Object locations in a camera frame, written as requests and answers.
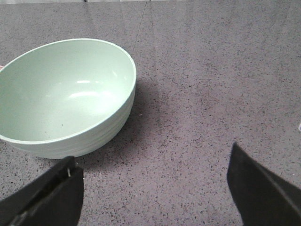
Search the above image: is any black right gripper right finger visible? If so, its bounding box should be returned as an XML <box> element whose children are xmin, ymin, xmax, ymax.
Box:
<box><xmin>227</xmin><ymin>143</ymin><xmax>301</xmax><ymax>226</ymax></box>

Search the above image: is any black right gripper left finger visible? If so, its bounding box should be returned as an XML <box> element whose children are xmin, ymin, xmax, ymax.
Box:
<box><xmin>0</xmin><ymin>156</ymin><xmax>84</xmax><ymax>226</ymax></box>

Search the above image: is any green ribbed bowl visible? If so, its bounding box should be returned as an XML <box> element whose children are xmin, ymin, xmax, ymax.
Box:
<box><xmin>0</xmin><ymin>38</ymin><xmax>137</xmax><ymax>159</ymax></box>

